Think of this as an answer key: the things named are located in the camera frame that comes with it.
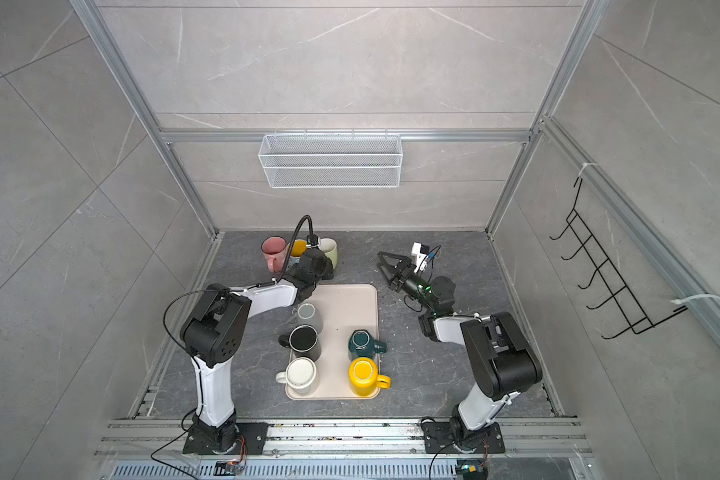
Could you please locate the light green mug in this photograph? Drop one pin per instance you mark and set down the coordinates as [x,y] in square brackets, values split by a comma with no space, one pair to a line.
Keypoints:
[330,248]

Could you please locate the white mug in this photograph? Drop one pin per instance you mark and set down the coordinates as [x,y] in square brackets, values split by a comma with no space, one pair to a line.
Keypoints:
[301,377]

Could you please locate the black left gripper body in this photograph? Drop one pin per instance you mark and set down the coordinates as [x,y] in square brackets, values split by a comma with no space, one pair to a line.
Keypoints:
[327,271]

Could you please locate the blue butterfly mug yellow inside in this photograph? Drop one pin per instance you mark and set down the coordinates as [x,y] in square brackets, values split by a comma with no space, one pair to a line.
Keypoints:
[298,248]

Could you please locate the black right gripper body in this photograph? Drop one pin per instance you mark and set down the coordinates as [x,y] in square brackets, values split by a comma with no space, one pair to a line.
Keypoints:
[410,283]

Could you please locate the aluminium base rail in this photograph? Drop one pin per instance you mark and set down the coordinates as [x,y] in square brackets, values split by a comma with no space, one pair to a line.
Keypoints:
[514,448]

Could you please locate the beige plastic tray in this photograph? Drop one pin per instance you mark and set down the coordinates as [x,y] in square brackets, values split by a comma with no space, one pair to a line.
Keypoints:
[343,309]

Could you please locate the pink mug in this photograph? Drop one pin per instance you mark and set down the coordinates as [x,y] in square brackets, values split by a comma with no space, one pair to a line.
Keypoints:
[274,250]

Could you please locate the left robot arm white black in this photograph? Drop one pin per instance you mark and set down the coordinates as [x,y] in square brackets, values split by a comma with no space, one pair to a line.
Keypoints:
[213,332]

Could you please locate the black wire hook rack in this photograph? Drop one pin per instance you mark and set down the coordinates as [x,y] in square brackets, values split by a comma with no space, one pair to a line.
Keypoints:
[606,273]

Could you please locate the dark green mug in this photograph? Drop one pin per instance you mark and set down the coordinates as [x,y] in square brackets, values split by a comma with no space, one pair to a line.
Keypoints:
[361,344]

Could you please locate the white wire mesh basket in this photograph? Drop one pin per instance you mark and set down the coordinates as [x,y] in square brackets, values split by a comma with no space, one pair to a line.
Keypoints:
[337,160]

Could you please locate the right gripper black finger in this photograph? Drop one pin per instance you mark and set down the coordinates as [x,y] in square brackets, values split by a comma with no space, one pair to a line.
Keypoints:
[390,259]
[388,272]

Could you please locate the grey mug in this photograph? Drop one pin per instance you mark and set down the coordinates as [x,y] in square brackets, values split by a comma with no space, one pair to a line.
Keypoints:
[307,313]

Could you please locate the black mug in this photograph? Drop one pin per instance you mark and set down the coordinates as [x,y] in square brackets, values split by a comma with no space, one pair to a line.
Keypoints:
[303,341]

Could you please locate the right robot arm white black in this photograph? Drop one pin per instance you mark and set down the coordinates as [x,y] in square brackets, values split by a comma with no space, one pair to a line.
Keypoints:
[502,361]

